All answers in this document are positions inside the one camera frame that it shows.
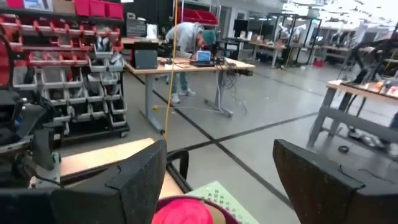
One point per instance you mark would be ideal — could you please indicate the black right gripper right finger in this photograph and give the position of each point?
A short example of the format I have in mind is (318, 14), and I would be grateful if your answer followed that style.
(326, 193)

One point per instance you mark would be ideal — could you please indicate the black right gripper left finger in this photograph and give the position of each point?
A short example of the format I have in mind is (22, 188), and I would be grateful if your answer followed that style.
(136, 186)

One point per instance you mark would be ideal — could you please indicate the red-yellow mango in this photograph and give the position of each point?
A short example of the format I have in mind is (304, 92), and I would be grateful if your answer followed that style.
(183, 213)

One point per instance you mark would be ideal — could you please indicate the magenta plastic colander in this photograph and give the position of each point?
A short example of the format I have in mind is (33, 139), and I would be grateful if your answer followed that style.
(232, 218)

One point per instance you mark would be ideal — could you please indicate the background black robot arm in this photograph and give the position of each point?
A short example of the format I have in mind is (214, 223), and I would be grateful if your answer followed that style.
(370, 59)

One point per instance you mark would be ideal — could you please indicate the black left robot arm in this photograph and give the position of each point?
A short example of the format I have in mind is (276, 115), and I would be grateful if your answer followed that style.
(18, 130)

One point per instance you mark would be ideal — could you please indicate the wooden desk grey legs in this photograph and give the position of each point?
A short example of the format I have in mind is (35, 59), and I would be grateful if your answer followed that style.
(186, 67)
(357, 119)

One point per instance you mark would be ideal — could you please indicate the pale green perforated shelf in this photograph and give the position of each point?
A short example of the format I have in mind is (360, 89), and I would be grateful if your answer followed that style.
(222, 196)

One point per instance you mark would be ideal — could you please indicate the black box device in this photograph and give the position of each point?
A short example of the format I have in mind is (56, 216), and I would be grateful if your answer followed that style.
(145, 57)

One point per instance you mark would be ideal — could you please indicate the small red floor item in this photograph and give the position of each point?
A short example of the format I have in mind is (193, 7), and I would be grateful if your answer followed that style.
(318, 63)

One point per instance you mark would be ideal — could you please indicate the parts bin rack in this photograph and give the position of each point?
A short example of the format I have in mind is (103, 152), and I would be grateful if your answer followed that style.
(62, 77)

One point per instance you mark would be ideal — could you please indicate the open laptop blue screen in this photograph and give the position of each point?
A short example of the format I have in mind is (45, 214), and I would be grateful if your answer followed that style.
(203, 57)

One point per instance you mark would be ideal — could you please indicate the person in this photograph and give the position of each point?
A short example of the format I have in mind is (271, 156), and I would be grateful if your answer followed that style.
(186, 40)

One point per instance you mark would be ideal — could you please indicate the background wooden workbench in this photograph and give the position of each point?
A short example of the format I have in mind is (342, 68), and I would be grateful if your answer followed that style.
(267, 46)

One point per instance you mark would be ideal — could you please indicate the black ribbed crate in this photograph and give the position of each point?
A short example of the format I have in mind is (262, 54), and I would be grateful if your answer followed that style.
(136, 26)

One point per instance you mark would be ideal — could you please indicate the red storage bin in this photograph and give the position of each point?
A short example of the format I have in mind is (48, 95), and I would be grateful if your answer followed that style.
(115, 10)
(97, 8)
(82, 7)

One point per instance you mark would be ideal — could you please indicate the row of red shelf bins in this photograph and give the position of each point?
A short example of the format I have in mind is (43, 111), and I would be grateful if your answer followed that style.
(199, 16)

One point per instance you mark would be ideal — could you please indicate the brown cardboard box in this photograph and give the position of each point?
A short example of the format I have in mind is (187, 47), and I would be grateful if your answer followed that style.
(63, 6)

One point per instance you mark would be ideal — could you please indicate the black background workstation frame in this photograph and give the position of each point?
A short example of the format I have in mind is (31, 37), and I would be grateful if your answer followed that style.
(311, 40)

